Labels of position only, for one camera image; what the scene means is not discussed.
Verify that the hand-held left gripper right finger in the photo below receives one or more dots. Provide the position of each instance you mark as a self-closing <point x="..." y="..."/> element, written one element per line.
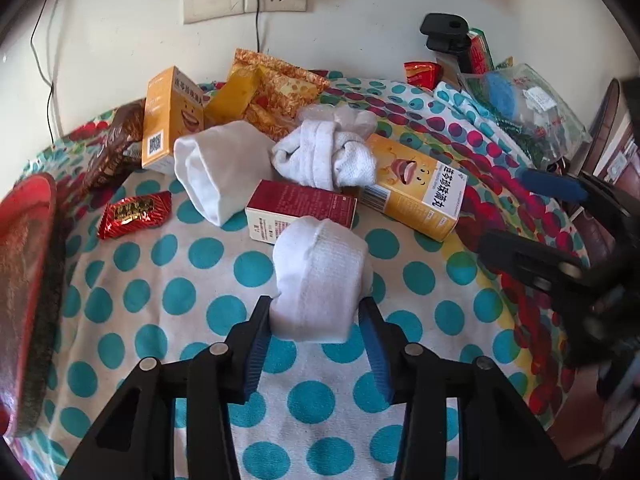
<point x="375" y="355"/>

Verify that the dark red carton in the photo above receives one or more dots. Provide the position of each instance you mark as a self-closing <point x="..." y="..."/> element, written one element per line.
<point x="295" y="202"/>

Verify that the red snack packet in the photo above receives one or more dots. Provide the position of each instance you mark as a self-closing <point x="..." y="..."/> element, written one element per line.
<point x="422" y="74"/>

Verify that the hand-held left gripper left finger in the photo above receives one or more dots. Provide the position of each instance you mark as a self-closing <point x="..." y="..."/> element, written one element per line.
<point x="257" y="355"/>

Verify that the red round tray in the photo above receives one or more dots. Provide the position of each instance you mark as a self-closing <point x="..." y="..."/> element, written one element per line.
<point x="25" y="285"/>

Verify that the red foil candy packet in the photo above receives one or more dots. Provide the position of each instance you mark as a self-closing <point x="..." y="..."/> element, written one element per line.
<point x="132" y="212"/>

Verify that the green and red box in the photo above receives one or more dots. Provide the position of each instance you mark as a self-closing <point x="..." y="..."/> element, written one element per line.
<point x="481" y="52"/>

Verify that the yellow carton open-mouth face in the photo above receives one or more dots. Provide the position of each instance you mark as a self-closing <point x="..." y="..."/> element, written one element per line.
<point x="420" y="195"/>

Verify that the polka dot blanket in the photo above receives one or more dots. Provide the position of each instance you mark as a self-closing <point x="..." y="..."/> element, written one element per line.
<point x="175" y="270"/>

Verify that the yellow carton smiling face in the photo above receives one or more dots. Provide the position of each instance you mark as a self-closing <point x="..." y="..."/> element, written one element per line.
<point x="167" y="125"/>

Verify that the brown wooden furniture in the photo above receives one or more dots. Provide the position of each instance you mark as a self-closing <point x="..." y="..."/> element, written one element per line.
<point x="607" y="130"/>

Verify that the clear bag of blue items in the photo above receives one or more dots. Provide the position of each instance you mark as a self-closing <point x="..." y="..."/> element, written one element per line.
<point x="525" y="105"/>

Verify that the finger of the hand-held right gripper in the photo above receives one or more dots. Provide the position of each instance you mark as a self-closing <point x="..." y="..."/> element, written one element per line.
<point x="525" y="260"/>
<point x="550" y="185"/>

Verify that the black clamp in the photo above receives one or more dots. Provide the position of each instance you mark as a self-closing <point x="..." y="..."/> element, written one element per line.
<point x="447" y="30"/>

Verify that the yellow orange snack bag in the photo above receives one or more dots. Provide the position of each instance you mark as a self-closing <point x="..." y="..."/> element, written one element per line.
<point x="270" y="90"/>

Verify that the brown snack bag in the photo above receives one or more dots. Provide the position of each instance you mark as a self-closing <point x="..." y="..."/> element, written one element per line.
<point x="112" y="150"/>

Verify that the yellow green packet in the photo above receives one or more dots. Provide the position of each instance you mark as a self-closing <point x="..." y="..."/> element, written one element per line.
<point x="505" y="63"/>

